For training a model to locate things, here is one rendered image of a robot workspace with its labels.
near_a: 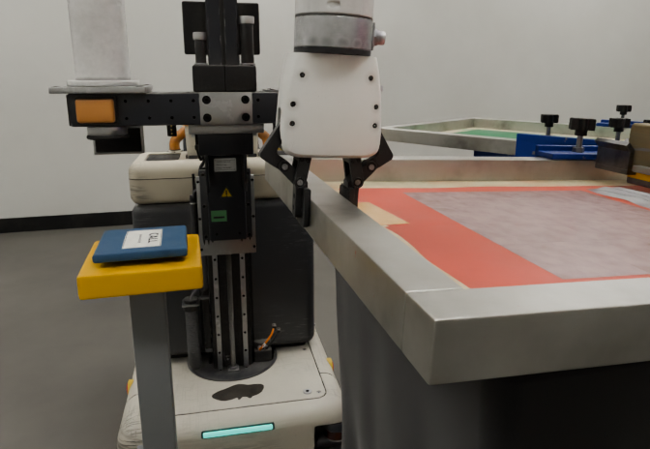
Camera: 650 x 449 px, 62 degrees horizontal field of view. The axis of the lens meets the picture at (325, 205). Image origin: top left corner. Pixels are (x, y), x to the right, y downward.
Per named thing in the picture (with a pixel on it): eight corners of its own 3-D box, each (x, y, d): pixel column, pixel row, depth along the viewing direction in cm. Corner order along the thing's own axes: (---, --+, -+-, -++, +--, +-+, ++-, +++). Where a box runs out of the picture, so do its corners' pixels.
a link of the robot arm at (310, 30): (371, 26, 56) (369, 54, 57) (287, 19, 54) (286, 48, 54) (398, 19, 49) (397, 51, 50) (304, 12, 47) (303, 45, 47)
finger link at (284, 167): (305, 157, 55) (303, 220, 57) (275, 157, 55) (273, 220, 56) (312, 162, 52) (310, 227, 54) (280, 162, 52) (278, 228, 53)
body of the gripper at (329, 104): (369, 44, 57) (363, 151, 59) (274, 39, 54) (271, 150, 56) (397, 41, 49) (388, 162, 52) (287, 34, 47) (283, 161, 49)
